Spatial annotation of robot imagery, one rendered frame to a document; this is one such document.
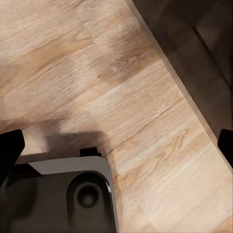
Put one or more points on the oven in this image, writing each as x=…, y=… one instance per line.
x=203, y=32

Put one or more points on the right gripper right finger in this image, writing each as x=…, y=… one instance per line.
x=225, y=144

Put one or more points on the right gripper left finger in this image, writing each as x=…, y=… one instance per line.
x=12, y=145

